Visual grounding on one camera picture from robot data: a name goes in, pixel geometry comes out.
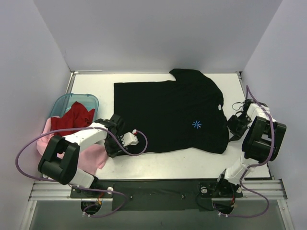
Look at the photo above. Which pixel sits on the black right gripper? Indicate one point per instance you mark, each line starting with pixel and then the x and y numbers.
pixel 236 127

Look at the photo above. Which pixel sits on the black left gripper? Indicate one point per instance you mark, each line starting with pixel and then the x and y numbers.
pixel 114 145

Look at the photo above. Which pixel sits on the black t shirt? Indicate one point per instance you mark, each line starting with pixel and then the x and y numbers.
pixel 186 112

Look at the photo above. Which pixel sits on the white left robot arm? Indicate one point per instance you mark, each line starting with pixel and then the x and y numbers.
pixel 62 154

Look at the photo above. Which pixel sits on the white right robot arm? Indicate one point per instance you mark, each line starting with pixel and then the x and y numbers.
pixel 264 136

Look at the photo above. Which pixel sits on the pink t shirt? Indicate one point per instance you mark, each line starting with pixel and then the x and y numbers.
pixel 90 159

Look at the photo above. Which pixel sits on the red t shirt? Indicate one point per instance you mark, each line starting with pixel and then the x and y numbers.
pixel 78 116

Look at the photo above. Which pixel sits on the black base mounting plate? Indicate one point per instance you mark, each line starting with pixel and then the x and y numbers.
pixel 159 195

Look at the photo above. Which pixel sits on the teal plastic bin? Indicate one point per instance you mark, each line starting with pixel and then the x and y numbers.
pixel 64 103

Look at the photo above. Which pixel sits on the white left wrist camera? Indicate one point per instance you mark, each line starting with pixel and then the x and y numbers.
pixel 129 139

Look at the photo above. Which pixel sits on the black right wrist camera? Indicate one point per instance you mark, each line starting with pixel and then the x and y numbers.
pixel 241 106

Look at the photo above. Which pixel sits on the aluminium front rail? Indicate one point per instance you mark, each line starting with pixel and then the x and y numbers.
pixel 50 191

